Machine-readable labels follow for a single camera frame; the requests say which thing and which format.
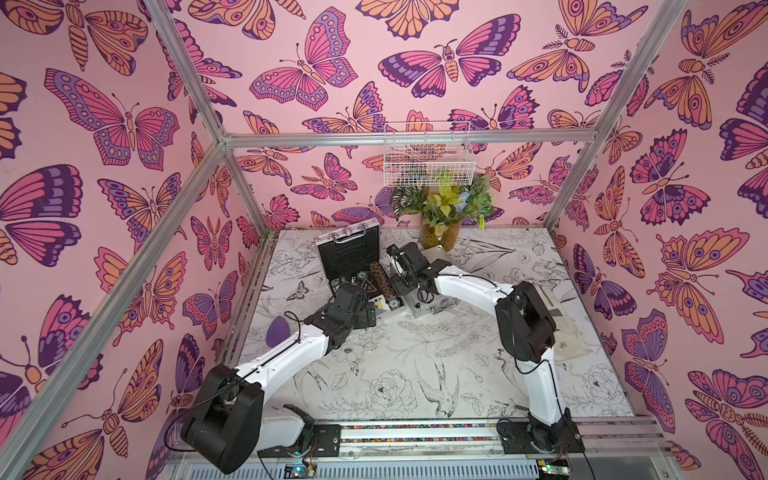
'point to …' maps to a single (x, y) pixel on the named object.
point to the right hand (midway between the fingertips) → (404, 273)
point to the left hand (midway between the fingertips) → (361, 307)
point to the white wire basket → (428, 154)
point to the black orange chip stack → (383, 282)
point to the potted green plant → (440, 210)
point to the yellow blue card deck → (381, 304)
